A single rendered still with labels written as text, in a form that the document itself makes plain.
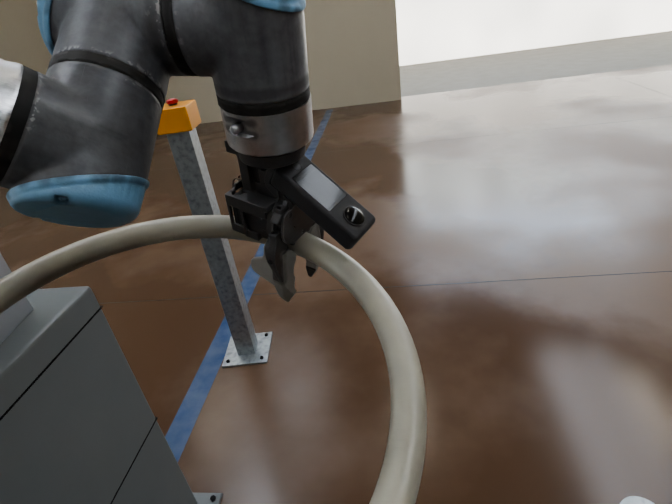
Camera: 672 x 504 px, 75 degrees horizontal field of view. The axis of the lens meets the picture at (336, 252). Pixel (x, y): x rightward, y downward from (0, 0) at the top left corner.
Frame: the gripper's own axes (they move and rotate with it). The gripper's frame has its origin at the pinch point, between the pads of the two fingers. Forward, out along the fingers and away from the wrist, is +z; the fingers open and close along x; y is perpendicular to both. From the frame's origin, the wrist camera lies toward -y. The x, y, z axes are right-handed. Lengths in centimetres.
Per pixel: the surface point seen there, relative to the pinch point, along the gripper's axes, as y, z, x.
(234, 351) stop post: 80, 120, -43
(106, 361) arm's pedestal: 49, 39, 11
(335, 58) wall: 303, 150, -494
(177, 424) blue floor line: 73, 115, -4
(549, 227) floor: -22, 120, -203
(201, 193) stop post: 86, 44, -54
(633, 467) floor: -68, 95, -59
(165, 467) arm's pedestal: 43, 78, 15
